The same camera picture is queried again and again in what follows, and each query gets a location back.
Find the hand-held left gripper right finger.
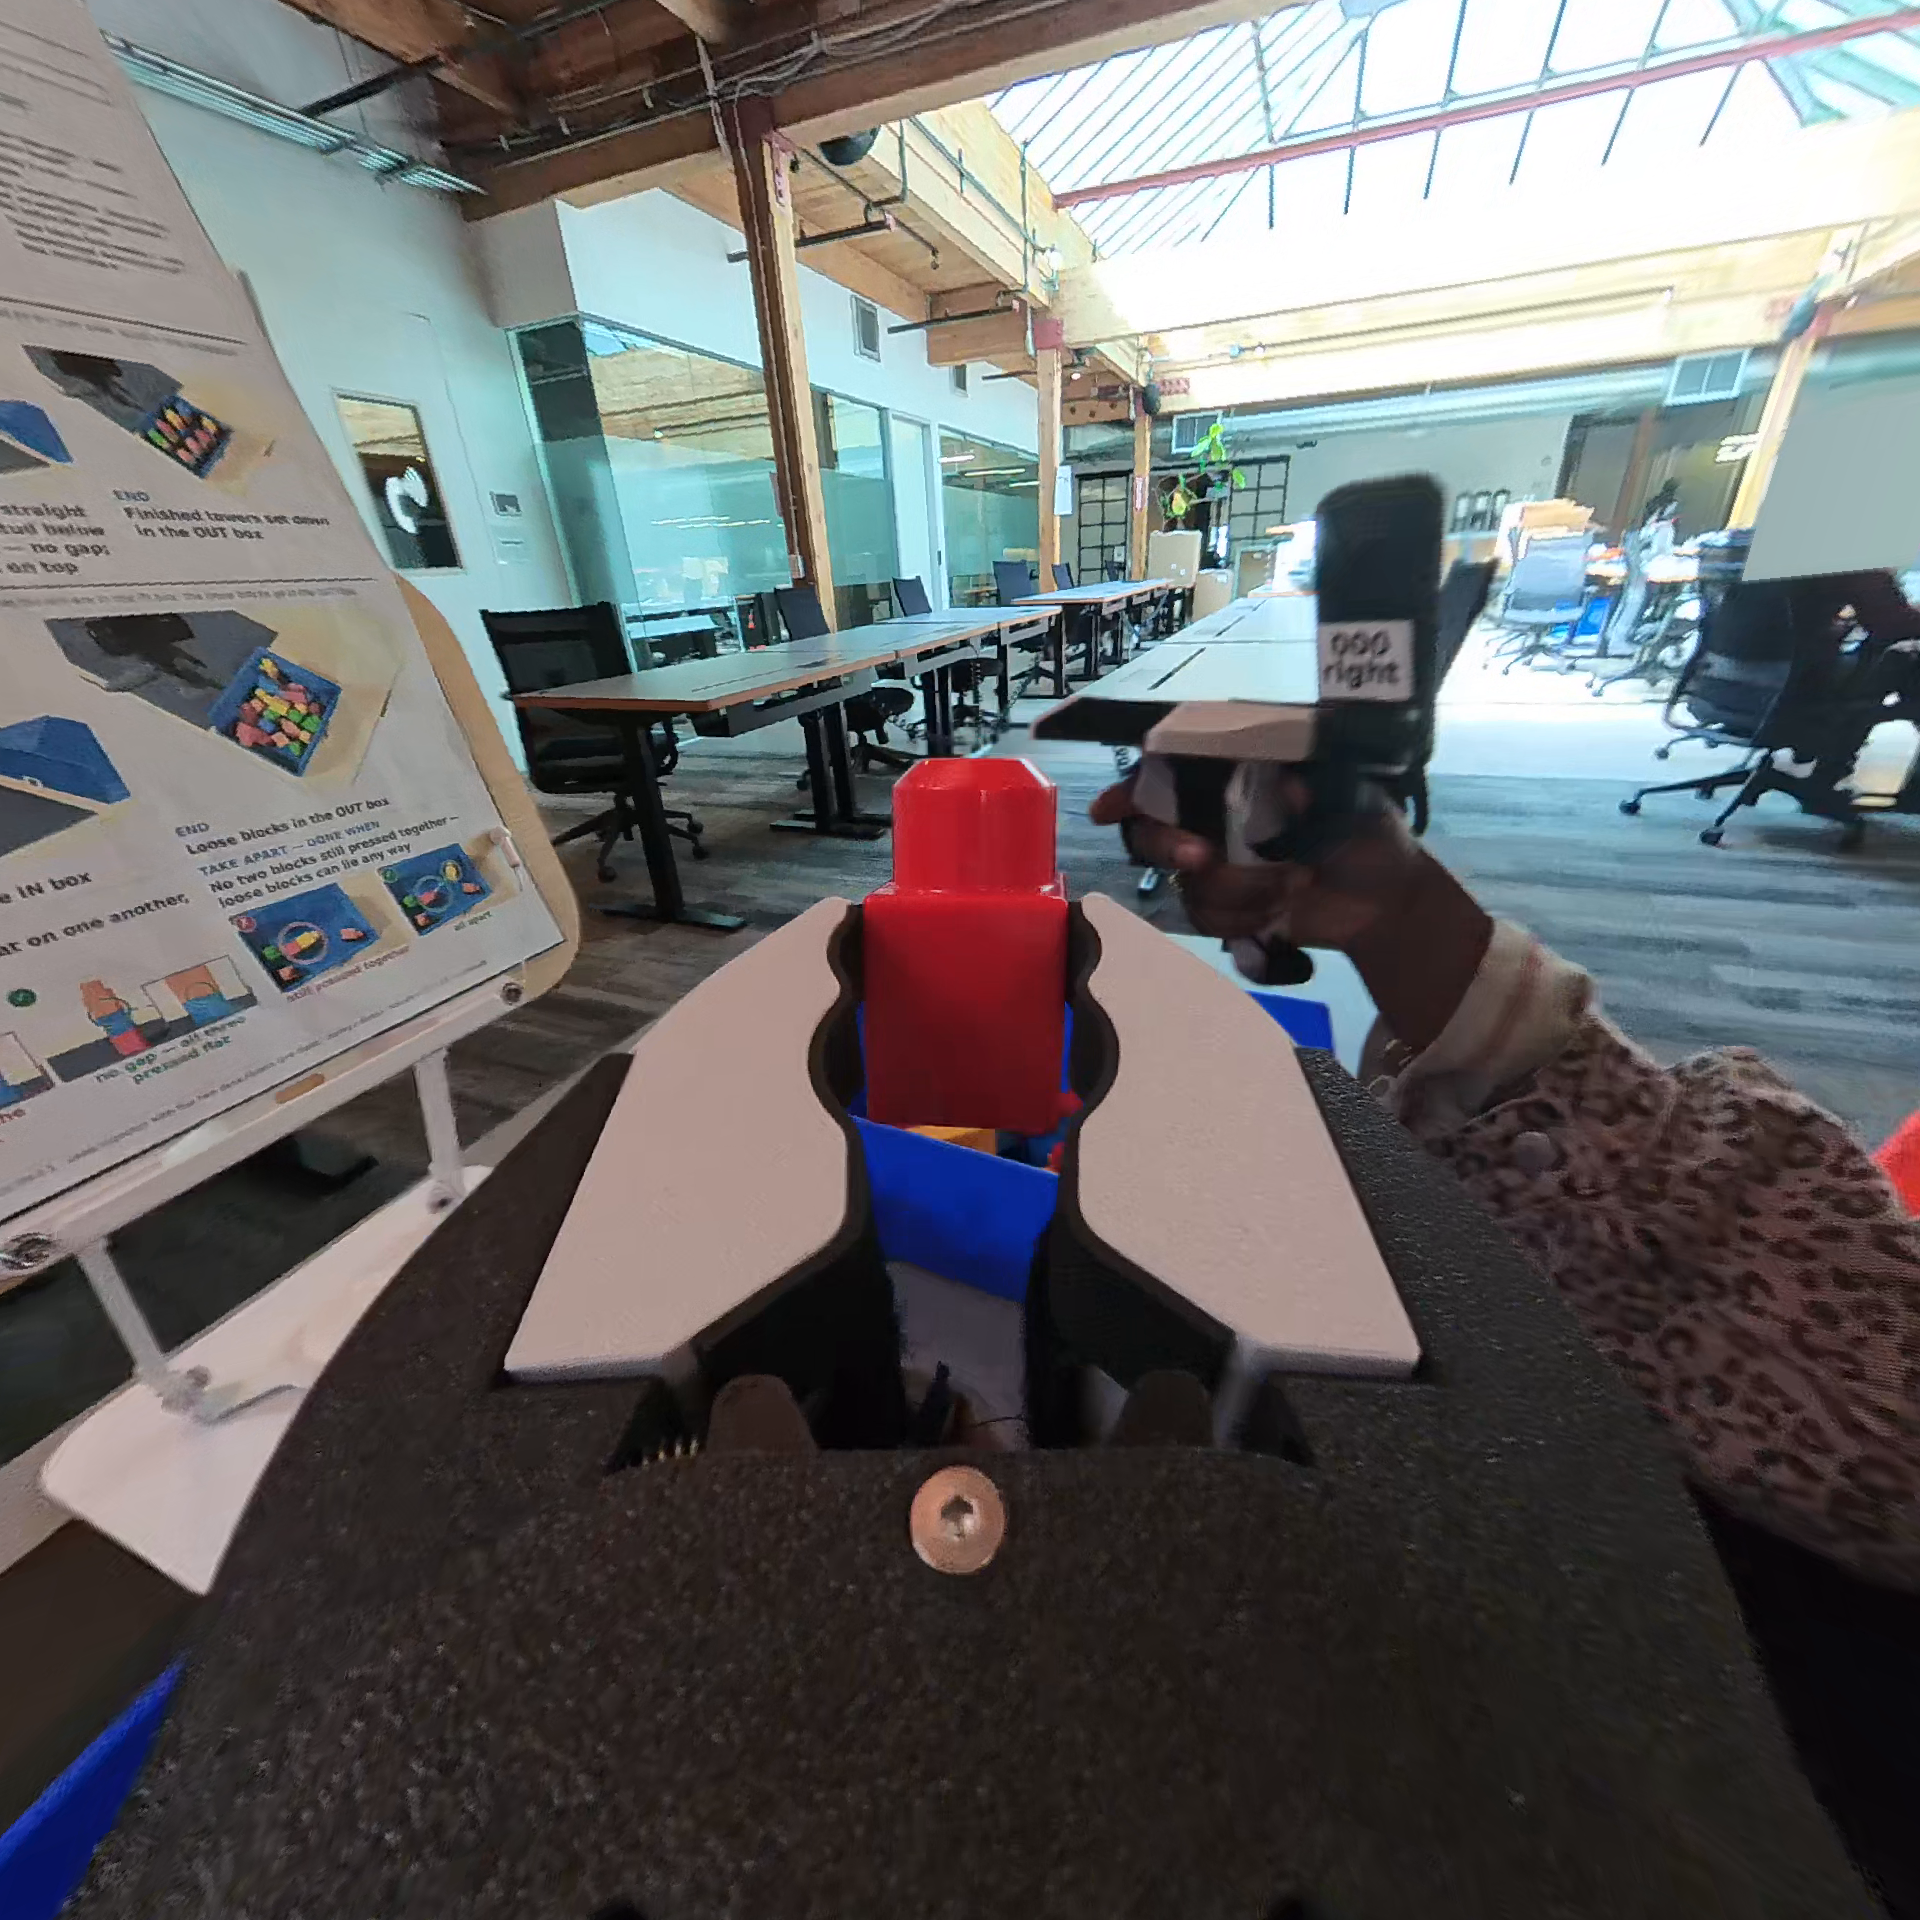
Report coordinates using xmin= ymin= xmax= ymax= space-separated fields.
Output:
xmin=1025 ymin=894 xmax=1425 ymax=1454

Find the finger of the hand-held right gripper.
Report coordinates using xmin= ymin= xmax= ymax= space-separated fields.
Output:
xmin=1144 ymin=701 xmax=1329 ymax=760
xmin=1031 ymin=694 xmax=1321 ymax=745

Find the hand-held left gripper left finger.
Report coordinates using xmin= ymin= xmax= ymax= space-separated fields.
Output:
xmin=499 ymin=896 xmax=906 ymax=1454

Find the blue plastic bin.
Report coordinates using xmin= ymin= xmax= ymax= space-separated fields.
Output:
xmin=0 ymin=1656 xmax=185 ymax=1920
xmin=849 ymin=990 xmax=1337 ymax=1304

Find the pile of plastic blocks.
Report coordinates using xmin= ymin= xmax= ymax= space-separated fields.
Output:
xmin=908 ymin=1092 xmax=1085 ymax=1175

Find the red plastic block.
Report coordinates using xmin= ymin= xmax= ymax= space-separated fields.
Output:
xmin=859 ymin=756 xmax=1072 ymax=1136

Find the person's right forearm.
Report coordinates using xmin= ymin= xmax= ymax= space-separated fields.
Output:
xmin=1357 ymin=913 xmax=1920 ymax=1593

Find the person's right hand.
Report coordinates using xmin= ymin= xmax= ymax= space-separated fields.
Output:
xmin=1091 ymin=780 xmax=1498 ymax=1055

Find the white top office desk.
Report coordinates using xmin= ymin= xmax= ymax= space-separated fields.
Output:
xmin=1035 ymin=591 xmax=1321 ymax=705

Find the green potted plant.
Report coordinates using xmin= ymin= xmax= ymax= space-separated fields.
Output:
xmin=1161 ymin=422 xmax=1251 ymax=519

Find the long office desk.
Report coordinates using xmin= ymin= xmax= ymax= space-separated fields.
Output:
xmin=509 ymin=621 xmax=995 ymax=933

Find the black office chair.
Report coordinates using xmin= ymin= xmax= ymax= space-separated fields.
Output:
xmin=1621 ymin=575 xmax=1920 ymax=853
xmin=480 ymin=603 xmax=712 ymax=884

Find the wooden display board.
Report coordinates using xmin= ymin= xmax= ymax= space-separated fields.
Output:
xmin=399 ymin=575 xmax=584 ymax=993

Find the red ceiling pipe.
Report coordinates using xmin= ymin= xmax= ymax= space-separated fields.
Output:
xmin=1053 ymin=7 xmax=1920 ymax=208

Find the dark logo panel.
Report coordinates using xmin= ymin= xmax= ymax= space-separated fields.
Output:
xmin=335 ymin=393 xmax=465 ymax=575

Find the instruction poster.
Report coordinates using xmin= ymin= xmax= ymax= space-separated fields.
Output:
xmin=0 ymin=0 xmax=570 ymax=1224

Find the wooden post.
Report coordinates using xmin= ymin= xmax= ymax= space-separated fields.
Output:
xmin=732 ymin=103 xmax=841 ymax=633

